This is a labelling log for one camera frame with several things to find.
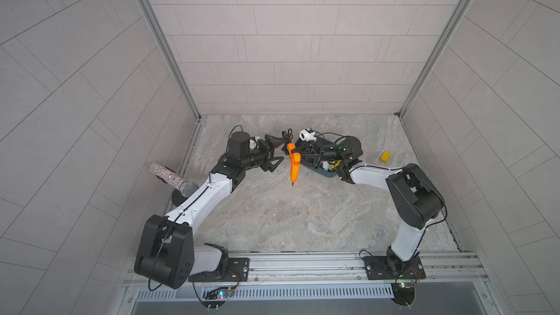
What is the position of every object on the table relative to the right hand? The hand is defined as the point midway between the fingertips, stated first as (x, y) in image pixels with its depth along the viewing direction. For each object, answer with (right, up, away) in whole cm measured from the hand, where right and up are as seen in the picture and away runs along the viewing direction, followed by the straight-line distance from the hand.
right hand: (298, 161), depth 70 cm
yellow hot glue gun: (+13, -1, +1) cm, 13 cm away
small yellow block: (+42, -2, +30) cm, 52 cm away
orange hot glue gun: (-2, +1, -4) cm, 4 cm away
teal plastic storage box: (+12, -8, +21) cm, 26 cm away
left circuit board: (-25, -40, -5) cm, 48 cm away
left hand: (-3, +4, +7) cm, 8 cm away
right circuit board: (+34, -42, -1) cm, 54 cm away
